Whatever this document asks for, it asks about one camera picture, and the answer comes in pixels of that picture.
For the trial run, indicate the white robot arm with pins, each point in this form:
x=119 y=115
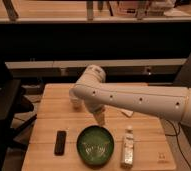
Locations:
x=172 y=103

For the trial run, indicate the black chair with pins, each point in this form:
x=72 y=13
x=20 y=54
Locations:
x=12 y=101

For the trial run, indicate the green patterned bowl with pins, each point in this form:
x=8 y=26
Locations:
x=95 y=145

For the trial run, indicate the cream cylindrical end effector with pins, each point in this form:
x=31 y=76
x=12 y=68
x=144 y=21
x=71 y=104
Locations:
x=100 y=119

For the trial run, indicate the white squeeze bottle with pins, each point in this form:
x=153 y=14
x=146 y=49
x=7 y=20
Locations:
x=127 y=148

